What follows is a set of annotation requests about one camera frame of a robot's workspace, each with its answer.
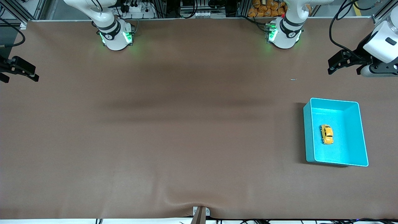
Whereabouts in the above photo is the aluminium frame post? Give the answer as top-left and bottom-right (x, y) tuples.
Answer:
(372, 0), (398, 25)
(0, 0), (47, 28)

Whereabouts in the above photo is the white power strip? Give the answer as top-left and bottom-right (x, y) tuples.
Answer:
(120, 3), (156, 19)

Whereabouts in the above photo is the grey metal table clamp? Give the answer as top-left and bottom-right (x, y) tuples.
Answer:
(190, 206), (211, 224)

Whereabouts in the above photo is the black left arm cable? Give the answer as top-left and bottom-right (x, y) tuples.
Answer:
(329, 0), (383, 59)

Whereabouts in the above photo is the orange snack bag pile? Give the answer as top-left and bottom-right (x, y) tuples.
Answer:
(248, 0), (286, 17)

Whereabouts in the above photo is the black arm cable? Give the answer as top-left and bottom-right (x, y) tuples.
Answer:
(329, 0), (383, 59)
(0, 19), (26, 48)

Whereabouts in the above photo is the teal plastic bin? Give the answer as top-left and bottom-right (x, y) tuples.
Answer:
(303, 98), (369, 167)

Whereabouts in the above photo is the brown table cover mat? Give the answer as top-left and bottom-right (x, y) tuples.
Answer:
(0, 17), (398, 220)

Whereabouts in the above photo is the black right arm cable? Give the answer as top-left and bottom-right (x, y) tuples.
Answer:
(0, 19), (26, 48)

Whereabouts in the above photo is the yellow beetle toy car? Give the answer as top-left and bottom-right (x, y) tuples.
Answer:
(320, 124), (334, 145)

